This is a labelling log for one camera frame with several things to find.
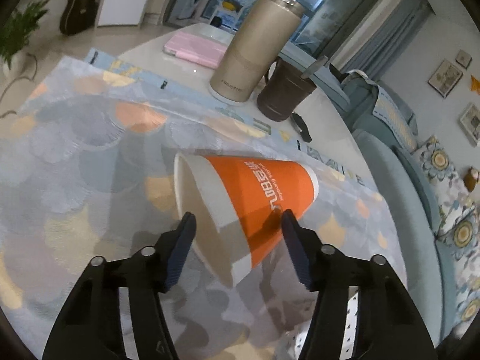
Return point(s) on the black wristband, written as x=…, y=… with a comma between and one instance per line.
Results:
x=300, y=127

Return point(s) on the floral sofa cushion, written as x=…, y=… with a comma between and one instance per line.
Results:
x=458, y=229

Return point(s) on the green potted plant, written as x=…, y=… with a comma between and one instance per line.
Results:
x=15, y=37

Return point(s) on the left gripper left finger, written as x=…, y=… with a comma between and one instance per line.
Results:
x=88, y=325

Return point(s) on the beige thermos bottle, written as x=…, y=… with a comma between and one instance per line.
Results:
x=259, y=40

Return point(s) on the teal fabric sofa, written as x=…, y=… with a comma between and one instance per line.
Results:
x=407, y=235

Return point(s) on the brown mug with spoon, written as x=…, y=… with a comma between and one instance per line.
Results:
x=286, y=88

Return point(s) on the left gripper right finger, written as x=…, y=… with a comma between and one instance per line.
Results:
x=389, y=326

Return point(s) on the orange white paper cup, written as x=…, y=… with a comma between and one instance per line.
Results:
x=238, y=203

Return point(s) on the black acoustic guitar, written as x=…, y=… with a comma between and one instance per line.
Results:
x=78, y=16

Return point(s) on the pink notebook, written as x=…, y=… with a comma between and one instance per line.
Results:
x=195, y=49

